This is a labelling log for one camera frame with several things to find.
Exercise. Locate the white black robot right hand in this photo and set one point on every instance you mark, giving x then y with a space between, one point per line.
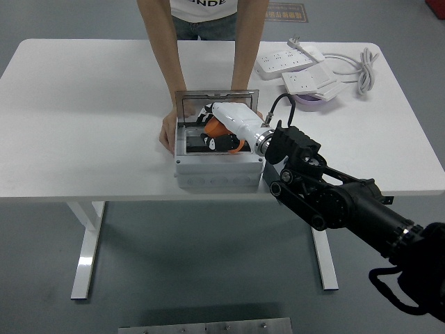
236 115

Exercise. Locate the person's left hand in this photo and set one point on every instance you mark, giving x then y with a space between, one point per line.
260 115

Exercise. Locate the person's right hand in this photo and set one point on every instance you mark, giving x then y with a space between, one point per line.
168 128

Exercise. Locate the orange cylindrical battery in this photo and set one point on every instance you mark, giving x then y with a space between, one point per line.
215 128

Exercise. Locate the transparent hinged box lid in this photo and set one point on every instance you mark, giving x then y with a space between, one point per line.
217 94

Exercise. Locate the grey block battery holder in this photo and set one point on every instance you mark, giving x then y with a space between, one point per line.
269 174

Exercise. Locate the grey plastic electrical box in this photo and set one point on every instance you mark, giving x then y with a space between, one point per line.
215 172

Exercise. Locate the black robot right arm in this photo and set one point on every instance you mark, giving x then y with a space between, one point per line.
347 205

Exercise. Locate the person's left forearm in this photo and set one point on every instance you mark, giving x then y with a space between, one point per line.
247 52

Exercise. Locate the person's right forearm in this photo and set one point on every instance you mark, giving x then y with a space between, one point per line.
167 52

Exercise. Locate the purple round dish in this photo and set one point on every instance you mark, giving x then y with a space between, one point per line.
309 103

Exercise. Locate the white multi-socket power strip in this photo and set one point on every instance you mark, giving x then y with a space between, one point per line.
278 64

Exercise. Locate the white slim power strip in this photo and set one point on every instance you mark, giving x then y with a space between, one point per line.
313 53

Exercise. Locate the white power plug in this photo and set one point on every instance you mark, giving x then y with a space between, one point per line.
295 41

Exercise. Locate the person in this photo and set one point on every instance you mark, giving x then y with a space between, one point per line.
205 17

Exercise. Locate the dark floor sign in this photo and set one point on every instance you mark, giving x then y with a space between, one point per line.
288 13

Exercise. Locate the white table leg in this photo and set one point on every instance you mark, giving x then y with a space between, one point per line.
87 250
327 264

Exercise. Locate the black table height controller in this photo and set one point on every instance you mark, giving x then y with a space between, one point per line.
388 201

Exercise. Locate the grey metal plate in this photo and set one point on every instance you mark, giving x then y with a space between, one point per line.
205 327

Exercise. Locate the red bin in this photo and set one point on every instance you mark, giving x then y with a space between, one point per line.
436 7

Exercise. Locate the white wall socket panel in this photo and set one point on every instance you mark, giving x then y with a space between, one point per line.
299 81

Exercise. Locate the white wall switch panel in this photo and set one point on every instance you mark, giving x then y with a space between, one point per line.
323 74

